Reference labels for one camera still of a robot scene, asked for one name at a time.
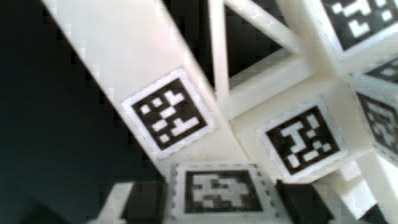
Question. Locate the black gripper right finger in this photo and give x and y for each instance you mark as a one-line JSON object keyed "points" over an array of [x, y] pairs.
{"points": [[305, 204]]}

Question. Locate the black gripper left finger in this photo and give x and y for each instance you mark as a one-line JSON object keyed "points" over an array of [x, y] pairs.
{"points": [[134, 204]]}

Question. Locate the white chair back part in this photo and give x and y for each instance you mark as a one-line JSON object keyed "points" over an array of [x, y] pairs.
{"points": [[226, 73]]}

